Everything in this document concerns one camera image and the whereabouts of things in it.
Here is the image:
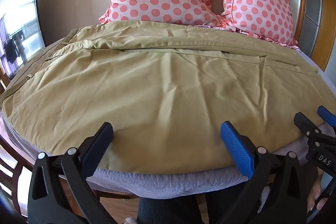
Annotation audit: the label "lavender fleece blanket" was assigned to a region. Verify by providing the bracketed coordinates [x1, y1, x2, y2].
[0, 44, 336, 201]

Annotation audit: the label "person's legs in jeans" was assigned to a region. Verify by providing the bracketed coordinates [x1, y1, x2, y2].
[138, 183, 248, 224]

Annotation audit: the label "wooden bed frame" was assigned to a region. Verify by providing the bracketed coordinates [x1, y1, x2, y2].
[0, 119, 134, 216]

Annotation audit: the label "small pink polka dot pillow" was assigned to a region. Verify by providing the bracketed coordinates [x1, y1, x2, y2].
[201, 0, 300, 50]

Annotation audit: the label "person's right hand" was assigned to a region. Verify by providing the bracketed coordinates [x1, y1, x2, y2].
[307, 172, 330, 217]

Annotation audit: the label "olive green bed cover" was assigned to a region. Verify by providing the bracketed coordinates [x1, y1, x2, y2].
[1, 21, 326, 175]

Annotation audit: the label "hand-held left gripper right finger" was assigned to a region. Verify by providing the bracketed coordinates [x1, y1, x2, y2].
[217, 121, 308, 224]

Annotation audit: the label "wooden headboard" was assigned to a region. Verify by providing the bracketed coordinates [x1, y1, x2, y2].
[263, 0, 336, 73]

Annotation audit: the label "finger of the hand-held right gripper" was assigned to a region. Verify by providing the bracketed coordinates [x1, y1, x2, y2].
[294, 112, 324, 137]
[317, 105, 336, 125]

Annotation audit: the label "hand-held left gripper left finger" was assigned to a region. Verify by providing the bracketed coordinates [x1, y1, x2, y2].
[29, 122, 116, 224]

